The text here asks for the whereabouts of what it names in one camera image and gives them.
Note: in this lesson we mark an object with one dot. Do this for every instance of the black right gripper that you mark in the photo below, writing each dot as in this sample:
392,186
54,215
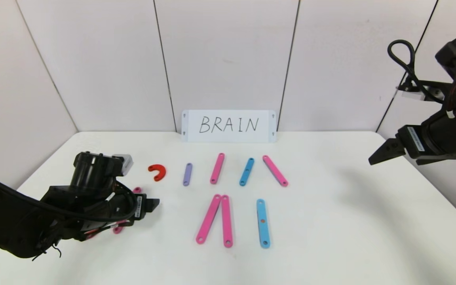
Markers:
413,139

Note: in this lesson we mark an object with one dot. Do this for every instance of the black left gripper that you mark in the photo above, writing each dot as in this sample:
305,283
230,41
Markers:
139,208

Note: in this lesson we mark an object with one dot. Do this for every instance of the small red curved piece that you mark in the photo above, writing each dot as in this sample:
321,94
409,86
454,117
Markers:
160,169

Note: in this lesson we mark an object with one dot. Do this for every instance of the pink bar with holes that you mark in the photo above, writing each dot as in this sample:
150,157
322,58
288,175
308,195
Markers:
217,169
208,219
117,229
275,171
227,221

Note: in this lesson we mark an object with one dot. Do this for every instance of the short purple bar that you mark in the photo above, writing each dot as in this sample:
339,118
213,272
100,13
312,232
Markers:
187,174

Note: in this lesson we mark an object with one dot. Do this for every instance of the black and orange left arm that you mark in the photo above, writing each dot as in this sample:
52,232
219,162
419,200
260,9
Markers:
6,225

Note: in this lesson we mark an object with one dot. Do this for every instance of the white BRAIN sign card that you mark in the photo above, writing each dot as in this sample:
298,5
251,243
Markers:
228,135

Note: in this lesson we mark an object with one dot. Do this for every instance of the short blue flat bar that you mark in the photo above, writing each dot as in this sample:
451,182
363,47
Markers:
246,171

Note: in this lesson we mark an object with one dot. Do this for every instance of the long blue flat bar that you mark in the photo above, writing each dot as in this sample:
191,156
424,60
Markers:
263,213

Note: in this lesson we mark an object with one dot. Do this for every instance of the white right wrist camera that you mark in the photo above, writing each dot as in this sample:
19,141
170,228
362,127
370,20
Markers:
410,94

